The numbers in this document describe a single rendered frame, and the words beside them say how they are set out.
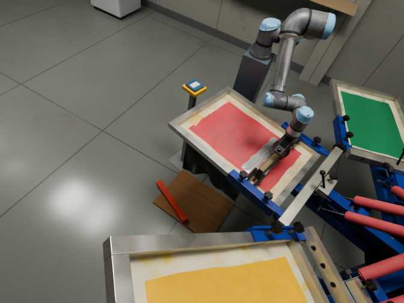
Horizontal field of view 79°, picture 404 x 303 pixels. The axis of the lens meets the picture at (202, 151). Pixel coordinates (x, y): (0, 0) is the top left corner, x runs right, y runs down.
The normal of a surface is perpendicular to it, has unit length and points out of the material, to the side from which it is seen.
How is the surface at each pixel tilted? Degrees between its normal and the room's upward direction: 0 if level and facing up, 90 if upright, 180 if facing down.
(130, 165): 0
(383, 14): 90
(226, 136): 0
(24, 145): 0
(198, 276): 32
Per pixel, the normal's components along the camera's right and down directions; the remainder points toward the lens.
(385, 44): -0.48, 0.65
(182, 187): 0.14, -0.60
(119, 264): 0.63, -0.59
